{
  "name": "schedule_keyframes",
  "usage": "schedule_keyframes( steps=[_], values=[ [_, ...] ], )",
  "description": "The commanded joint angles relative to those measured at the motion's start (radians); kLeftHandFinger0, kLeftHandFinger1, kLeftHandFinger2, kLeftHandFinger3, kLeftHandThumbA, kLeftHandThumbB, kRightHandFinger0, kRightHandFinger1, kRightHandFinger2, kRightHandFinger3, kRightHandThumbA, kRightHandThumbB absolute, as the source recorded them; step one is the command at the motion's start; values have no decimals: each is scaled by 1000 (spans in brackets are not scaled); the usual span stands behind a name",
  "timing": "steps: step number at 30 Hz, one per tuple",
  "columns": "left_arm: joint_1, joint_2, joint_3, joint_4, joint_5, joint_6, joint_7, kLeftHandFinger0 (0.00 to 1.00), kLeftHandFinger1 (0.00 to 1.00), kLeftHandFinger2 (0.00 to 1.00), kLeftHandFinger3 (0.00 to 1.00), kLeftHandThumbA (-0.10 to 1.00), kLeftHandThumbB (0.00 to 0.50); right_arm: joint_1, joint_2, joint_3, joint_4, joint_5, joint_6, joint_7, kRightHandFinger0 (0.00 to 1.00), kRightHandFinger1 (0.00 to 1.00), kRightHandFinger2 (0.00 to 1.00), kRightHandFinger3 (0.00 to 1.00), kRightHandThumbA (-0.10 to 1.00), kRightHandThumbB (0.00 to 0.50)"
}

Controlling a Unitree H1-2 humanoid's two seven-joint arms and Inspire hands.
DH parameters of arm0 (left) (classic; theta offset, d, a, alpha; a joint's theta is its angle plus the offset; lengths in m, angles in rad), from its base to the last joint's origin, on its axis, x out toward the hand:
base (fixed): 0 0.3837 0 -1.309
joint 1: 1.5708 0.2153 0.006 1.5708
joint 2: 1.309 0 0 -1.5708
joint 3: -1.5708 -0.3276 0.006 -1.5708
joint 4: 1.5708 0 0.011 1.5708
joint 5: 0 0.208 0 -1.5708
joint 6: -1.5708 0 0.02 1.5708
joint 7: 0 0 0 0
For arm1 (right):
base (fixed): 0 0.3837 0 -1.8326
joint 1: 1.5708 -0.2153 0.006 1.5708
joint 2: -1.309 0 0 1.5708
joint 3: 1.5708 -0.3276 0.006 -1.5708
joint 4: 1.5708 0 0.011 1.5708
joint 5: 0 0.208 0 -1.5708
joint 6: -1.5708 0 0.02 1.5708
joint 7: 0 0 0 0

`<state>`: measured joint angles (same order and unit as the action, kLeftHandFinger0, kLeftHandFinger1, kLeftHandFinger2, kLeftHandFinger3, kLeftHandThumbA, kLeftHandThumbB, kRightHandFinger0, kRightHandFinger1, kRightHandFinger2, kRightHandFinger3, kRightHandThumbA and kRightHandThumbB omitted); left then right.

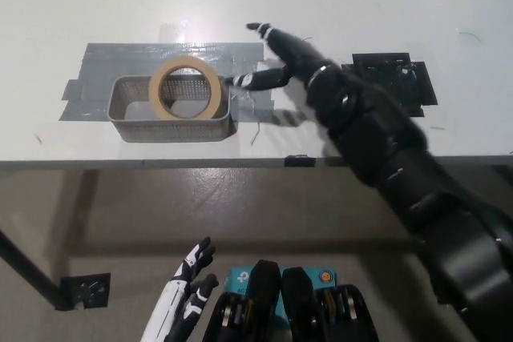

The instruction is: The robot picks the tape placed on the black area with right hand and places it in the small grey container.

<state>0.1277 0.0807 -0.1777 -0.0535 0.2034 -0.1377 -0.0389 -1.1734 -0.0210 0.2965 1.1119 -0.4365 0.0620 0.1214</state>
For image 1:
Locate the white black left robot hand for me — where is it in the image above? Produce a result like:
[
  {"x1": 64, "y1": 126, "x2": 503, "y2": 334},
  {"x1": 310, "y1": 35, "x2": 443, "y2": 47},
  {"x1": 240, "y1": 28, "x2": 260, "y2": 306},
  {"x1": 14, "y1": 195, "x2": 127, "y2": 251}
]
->
[{"x1": 139, "y1": 235, "x2": 220, "y2": 342}]

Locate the small black tape strip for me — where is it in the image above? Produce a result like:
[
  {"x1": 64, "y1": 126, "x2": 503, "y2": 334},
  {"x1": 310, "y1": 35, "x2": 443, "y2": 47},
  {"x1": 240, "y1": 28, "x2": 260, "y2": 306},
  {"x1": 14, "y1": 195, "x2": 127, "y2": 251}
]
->
[{"x1": 284, "y1": 154, "x2": 315, "y2": 168}]

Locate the black tape patch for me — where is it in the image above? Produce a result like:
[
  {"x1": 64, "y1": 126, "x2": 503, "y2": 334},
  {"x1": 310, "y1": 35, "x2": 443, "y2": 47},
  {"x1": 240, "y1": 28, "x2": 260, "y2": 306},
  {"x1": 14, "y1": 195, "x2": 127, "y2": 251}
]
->
[{"x1": 340, "y1": 51, "x2": 440, "y2": 119}]

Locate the small grey mesh container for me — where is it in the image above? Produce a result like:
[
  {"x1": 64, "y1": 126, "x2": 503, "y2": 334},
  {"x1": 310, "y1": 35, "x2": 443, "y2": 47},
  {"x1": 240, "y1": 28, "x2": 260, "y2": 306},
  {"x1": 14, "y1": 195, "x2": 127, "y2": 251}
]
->
[{"x1": 107, "y1": 74, "x2": 235, "y2": 144}]

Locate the teal printed box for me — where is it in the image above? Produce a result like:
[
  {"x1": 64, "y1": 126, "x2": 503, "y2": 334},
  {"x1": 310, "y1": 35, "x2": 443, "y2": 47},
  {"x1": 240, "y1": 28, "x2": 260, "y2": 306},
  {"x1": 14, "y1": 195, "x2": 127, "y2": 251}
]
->
[{"x1": 223, "y1": 266, "x2": 341, "y2": 325}]

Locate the beige masking tape roll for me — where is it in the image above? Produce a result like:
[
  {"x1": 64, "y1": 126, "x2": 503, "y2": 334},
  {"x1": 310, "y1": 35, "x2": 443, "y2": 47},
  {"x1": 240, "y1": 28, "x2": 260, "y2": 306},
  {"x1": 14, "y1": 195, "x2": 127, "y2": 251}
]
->
[{"x1": 147, "y1": 56, "x2": 223, "y2": 121}]

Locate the black metal table leg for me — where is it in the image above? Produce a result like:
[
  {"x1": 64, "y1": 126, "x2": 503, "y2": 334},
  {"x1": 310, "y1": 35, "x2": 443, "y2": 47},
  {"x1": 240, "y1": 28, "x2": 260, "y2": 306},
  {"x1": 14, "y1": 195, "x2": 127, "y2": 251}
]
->
[{"x1": 0, "y1": 229, "x2": 67, "y2": 311}]

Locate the grey duct tape patch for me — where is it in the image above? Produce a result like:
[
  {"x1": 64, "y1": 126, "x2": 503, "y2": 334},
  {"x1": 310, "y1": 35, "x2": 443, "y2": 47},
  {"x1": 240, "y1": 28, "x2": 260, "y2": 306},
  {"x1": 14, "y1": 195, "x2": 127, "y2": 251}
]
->
[{"x1": 58, "y1": 41, "x2": 276, "y2": 123}]

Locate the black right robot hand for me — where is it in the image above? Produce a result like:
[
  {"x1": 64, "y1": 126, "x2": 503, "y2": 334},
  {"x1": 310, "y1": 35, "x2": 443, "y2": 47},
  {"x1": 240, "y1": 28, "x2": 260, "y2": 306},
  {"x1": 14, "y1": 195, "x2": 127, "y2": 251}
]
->
[{"x1": 222, "y1": 22, "x2": 433, "y2": 189}]

